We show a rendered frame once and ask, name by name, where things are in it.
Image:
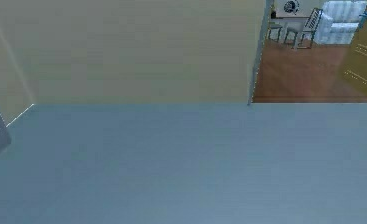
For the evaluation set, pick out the grey stool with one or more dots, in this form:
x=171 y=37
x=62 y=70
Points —
x=274 y=28

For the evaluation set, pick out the white table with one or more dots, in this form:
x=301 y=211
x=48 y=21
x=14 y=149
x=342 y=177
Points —
x=292 y=16

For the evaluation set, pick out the grey slatted chair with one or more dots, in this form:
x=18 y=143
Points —
x=306 y=28

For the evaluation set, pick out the white striped sofa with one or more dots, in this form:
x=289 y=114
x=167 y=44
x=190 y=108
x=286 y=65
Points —
x=341 y=23

